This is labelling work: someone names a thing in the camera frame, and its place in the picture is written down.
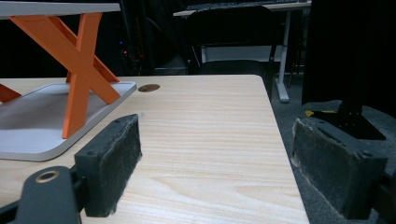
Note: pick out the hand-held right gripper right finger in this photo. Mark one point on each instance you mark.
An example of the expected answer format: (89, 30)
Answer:
(333, 168)

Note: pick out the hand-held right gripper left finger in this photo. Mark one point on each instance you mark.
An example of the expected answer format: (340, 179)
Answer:
(107, 161)

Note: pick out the grey and orange shoe rack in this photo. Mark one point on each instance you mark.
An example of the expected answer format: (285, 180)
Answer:
(79, 65)

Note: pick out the black metal stand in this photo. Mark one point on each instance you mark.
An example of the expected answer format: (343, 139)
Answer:
(351, 124)

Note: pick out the yellow tape strip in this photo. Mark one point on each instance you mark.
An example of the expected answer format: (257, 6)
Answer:
(311, 113)

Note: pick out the white desk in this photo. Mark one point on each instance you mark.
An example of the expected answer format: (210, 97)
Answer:
(284, 62)

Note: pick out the dark curtain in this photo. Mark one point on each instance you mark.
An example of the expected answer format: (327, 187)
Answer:
(376, 49)

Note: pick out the black chair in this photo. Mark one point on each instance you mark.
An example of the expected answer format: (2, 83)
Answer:
(232, 28)

